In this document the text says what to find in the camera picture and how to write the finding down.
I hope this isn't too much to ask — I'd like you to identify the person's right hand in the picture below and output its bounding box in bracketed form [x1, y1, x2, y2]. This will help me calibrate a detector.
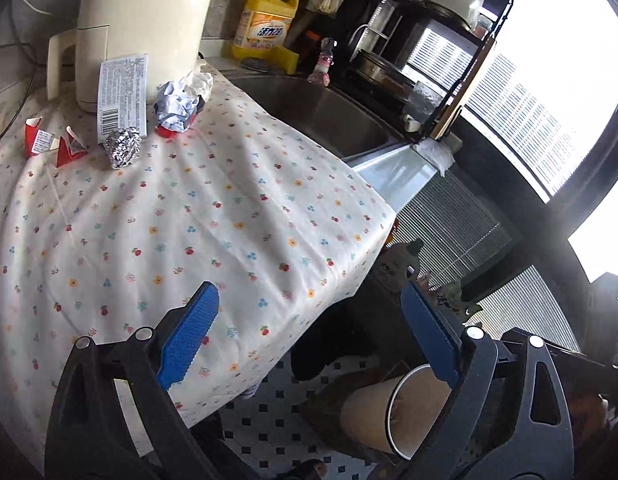
[568, 394, 608, 446]

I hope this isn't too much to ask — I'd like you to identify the cream air fryer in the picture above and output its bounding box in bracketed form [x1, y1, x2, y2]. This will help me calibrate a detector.
[46, 0, 210, 112]

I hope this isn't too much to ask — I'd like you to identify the wooden cutting board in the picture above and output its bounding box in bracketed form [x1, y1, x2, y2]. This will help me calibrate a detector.
[426, 35, 496, 141]

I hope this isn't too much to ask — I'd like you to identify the stainless steel sink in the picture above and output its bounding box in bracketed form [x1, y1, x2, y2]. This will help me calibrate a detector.
[224, 70, 406, 162]

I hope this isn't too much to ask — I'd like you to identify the yellow detergent jug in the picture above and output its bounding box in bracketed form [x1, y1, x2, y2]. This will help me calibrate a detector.
[231, 0, 299, 75]

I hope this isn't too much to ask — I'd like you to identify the crumpled silver red wrapper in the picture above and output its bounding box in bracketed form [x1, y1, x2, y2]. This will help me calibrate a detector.
[152, 70, 214, 138]

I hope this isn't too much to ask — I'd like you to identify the red torn packet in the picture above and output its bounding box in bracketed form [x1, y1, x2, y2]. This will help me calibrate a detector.
[24, 117, 59, 158]
[56, 126, 88, 168]

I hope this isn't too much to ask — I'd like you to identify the pink small bottle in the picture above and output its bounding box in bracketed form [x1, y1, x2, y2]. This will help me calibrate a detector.
[308, 37, 337, 88]

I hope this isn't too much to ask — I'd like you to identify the brown paper cup bin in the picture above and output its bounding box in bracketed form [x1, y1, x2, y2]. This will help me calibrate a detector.
[339, 365, 451, 460]

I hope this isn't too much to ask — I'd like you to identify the white folded cloth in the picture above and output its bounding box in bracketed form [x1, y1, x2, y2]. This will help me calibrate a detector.
[415, 138, 455, 178]

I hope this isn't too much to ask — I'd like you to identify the floral white tablecloth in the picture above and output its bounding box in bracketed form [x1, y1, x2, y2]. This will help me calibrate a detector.
[0, 75, 396, 467]

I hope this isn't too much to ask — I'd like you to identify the crumpled aluminium foil ball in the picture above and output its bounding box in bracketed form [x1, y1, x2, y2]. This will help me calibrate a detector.
[103, 127, 142, 169]

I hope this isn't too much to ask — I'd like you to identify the green refill detergent pouch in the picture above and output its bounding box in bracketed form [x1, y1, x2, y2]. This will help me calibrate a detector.
[434, 282, 482, 323]

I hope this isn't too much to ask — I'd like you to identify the white printed label packet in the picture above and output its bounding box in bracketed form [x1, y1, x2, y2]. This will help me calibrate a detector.
[97, 53, 148, 144]

